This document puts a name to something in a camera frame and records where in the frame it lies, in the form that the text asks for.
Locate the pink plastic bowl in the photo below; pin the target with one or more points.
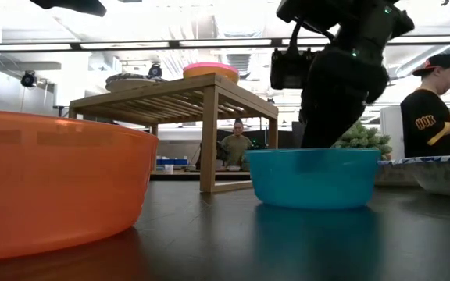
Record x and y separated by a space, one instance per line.
209 66

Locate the white pillar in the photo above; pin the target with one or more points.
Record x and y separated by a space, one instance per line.
391 129

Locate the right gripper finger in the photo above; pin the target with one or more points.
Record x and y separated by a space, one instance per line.
311 130
336 129

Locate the black ceiling camera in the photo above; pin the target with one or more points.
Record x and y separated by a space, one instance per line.
155 70
28 79

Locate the white cup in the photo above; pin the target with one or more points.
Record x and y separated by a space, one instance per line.
168 168

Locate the long ceiling light strip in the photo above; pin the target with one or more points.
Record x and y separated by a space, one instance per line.
225 42

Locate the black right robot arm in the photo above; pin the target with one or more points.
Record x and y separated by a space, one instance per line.
365 19

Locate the blue storage bins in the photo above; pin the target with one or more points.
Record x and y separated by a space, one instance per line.
172 161

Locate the person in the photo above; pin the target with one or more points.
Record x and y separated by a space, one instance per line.
428 125
236 148

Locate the green plant in patterned pot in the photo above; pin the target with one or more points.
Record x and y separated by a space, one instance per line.
365 138

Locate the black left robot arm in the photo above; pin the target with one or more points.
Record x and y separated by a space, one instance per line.
76 6

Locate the orange plastic bowl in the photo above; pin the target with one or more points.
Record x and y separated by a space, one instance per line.
53 183

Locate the wooden slatted shelf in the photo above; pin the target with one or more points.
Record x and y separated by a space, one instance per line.
209 117

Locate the teal plastic bowl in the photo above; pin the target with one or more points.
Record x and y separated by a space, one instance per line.
313 179

